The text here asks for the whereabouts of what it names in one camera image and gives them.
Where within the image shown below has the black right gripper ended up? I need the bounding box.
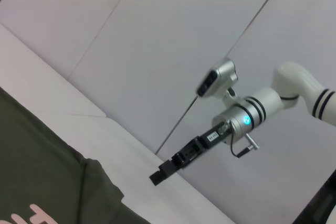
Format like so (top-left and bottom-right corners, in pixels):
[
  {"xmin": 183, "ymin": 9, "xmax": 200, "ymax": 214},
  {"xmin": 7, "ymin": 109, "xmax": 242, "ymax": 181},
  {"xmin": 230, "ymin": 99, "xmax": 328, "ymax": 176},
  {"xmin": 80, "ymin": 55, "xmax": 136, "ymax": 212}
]
[{"xmin": 149, "ymin": 122, "xmax": 234, "ymax": 186}]

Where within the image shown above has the dark green FREE t-shirt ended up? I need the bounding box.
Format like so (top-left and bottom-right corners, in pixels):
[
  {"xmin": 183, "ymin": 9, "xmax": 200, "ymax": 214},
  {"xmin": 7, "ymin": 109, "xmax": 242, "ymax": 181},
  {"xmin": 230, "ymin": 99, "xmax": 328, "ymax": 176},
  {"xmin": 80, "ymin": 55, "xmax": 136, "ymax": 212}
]
[{"xmin": 0, "ymin": 86, "xmax": 155, "ymax": 224}]

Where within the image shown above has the thin black cable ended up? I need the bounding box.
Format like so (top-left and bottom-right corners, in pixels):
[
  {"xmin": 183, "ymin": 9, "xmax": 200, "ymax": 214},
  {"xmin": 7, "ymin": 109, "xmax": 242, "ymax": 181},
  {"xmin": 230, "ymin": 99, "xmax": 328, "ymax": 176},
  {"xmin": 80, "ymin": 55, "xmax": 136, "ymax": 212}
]
[{"xmin": 227, "ymin": 120, "xmax": 249, "ymax": 158}]

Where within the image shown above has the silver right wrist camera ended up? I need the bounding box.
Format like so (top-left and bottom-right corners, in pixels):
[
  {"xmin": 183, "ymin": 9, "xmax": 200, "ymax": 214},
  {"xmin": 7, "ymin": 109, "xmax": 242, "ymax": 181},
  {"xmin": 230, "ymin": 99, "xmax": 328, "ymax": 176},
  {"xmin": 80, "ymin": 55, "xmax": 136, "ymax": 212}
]
[{"xmin": 195, "ymin": 59, "xmax": 239, "ymax": 109}]

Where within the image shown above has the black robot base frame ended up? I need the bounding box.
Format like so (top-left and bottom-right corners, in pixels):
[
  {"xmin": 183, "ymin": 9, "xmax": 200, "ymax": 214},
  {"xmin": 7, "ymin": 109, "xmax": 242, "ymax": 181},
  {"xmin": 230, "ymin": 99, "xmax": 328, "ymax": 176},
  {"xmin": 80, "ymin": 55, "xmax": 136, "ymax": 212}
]
[{"xmin": 295, "ymin": 168, "xmax": 336, "ymax": 224}]

